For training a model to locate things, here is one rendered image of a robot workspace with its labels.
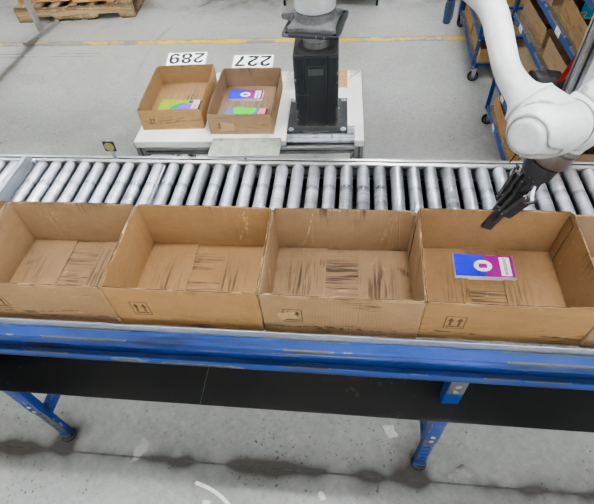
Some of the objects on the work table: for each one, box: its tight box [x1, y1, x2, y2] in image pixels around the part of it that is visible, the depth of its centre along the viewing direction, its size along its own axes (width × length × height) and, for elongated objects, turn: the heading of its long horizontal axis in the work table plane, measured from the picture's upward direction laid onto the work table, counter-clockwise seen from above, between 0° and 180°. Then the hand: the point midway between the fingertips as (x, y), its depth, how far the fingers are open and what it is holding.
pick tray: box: [206, 68, 283, 134], centre depth 208 cm, size 28×38×10 cm
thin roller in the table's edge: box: [287, 138, 353, 143], centre depth 196 cm, size 2×28×2 cm, turn 89°
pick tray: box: [137, 64, 217, 130], centre depth 214 cm, size 28×38×10 cm
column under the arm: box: [287, 38, 348, 134], centre depth 193 cm, size 26×26×33 cm
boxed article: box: [228, 90, 264, 101], centre depth 217 cm, size 8×16×2 cm, turn 88°
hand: (493, 217), depth 122 cm, fingers closed
